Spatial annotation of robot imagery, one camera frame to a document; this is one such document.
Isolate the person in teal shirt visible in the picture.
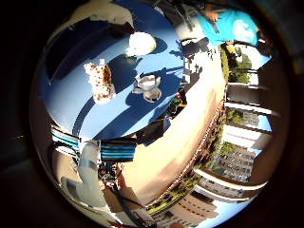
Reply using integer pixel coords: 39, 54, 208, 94
197, 5, 261, 48

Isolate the white dog plush toy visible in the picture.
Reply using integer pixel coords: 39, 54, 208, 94
132, 73, 163, 104

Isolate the round green plush toy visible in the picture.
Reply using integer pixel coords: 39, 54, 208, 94
127, 31, 158, 57

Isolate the spotted leopard plush toy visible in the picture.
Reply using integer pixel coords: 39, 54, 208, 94
83, 59, 117, 105

